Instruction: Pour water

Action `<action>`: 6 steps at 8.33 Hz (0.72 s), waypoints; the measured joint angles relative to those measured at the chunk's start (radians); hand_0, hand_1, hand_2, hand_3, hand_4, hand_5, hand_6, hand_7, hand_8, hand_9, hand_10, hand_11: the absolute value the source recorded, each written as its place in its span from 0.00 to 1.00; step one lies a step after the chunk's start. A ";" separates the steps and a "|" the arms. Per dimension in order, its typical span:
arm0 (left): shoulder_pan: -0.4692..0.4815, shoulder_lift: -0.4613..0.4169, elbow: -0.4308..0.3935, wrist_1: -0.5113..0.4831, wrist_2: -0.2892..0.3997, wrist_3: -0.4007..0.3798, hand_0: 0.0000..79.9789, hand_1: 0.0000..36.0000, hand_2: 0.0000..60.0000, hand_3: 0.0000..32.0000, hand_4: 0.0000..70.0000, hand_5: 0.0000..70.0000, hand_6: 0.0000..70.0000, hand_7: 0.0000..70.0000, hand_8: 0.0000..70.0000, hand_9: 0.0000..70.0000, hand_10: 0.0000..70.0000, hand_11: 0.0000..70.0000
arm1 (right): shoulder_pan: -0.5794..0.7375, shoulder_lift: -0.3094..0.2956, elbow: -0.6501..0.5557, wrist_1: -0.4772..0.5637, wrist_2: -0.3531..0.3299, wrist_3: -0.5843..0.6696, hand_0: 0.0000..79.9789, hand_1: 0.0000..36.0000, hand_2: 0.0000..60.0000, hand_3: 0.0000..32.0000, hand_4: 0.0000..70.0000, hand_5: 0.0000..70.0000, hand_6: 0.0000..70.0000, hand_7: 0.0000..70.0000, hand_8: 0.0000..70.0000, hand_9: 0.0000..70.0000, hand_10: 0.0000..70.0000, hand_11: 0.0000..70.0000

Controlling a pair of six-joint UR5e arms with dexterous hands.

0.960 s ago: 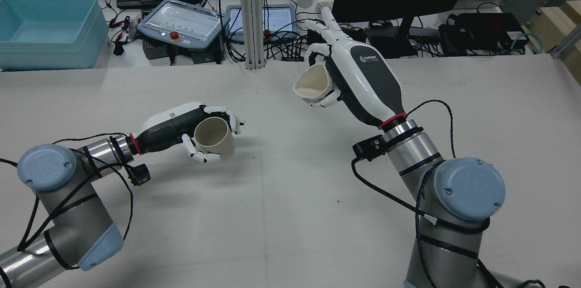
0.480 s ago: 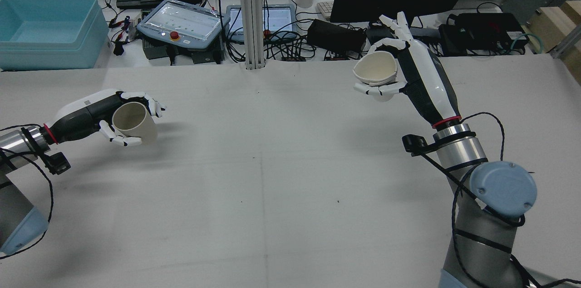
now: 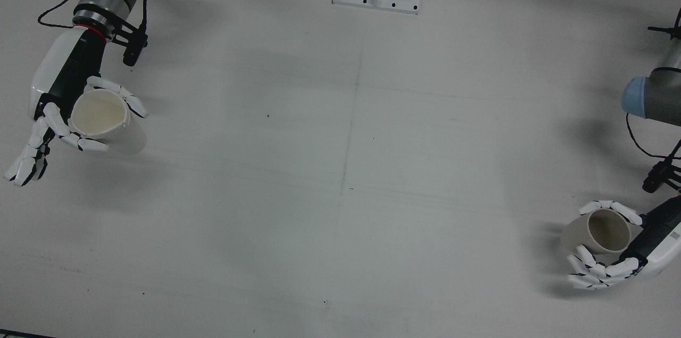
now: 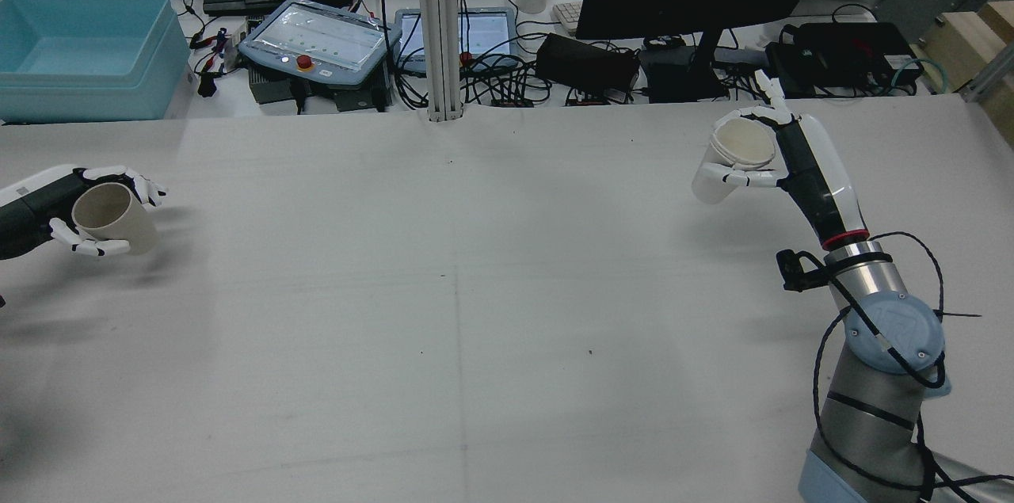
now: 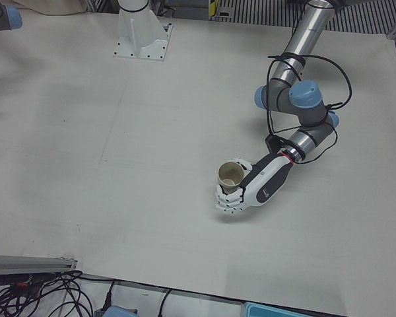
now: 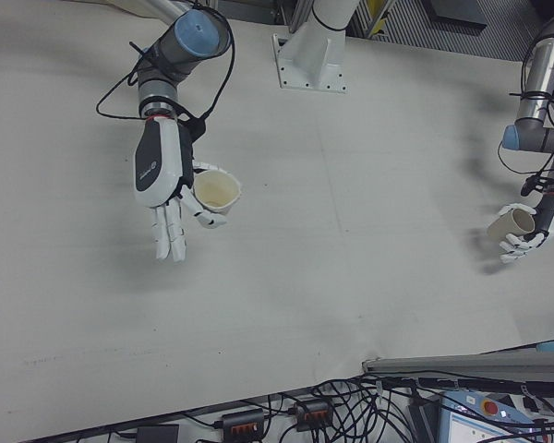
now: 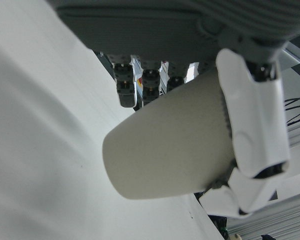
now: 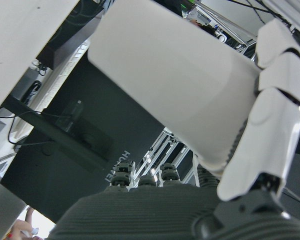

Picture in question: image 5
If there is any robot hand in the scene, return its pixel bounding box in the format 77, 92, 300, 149
214, 152, 295, 215

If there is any beige plastic cup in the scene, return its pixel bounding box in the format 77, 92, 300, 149
217, 160, 245, 195

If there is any light blue plastic bin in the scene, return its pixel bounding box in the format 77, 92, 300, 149
244, 302, 321, 317

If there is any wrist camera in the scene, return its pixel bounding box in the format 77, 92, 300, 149
265, 134, 282, 153

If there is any black cable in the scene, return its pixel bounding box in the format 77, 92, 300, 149
265, 52, 353, 166

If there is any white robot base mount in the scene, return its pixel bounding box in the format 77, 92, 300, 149
114, 0, 174, 63

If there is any aluminium extrusion post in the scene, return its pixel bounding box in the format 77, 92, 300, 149
0, 254, 79, 275

